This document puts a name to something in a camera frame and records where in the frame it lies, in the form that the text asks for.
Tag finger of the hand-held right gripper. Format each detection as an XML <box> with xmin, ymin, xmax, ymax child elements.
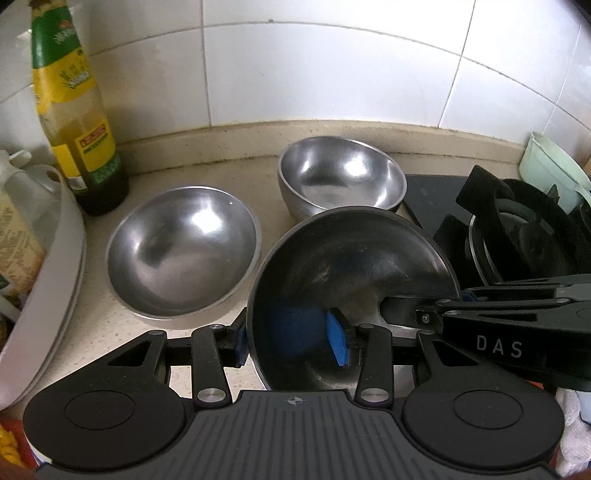
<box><xmin>462</xmin><ymin>273</ymin><xmax>591</xmax><ymax>303</ymax></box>
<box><xmin>381</xmin><ymin>295</ymin><xmax>572</xmax><ymax>330</ymax></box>

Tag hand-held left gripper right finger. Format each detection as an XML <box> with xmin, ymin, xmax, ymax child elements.
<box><xmin>325</xmin><ymin>310</ymin><xmax>465</xmax><ymax>403</ymax></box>

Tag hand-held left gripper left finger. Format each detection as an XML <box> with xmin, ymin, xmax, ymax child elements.
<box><xmin>107</xmin><ymin>307</ymin><xmax>247</xmax><ymax>408</ymax></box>

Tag black gas stove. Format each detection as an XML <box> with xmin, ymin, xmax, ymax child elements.
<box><xmin>404</xmin><ymin>165</ymin><xmax>591</xmax><ymax>296</ymax></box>

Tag white cloth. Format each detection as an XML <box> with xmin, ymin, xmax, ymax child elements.
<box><xmin>553</xmin><ymin>387</ymin><xmax>591</xmax><ymax>477</ymax></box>

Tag wide stainless steel bowl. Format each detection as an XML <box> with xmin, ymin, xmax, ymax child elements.
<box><xmin>106</xmin><ymin>186</ymin><xmax>262</xmax><ymax>325</ymax></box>

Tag light green plastic cup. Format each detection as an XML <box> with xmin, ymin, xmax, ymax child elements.
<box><xmin>518</xmin><ymin>131</ymin><xmax>591</xmax><ymax>209</ymax></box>

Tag white two-tier rotating rack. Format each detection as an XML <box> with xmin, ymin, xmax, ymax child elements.
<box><xmin>0</xmin><ymin>164</ymin><xmax>88</xmax><ymax>411</ymax></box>

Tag yellow cap vinegar bottle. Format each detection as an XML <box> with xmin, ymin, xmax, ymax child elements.
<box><xmin>0</xmin><ymin>191</ymin><xmax>48</xmax><ymax>296</ymax></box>

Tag yellow chenille mat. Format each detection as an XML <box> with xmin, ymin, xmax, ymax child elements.
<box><xmin>0</xmin><ymin>424</ymin><xmax>23</xmax><ymax>468</ymax></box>

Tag green yellow label sauce bottle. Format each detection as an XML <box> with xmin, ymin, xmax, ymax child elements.
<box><xmin>29</xmin><ymin>0</ymin><xmax>131</xmax><ymax>217</ymax></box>

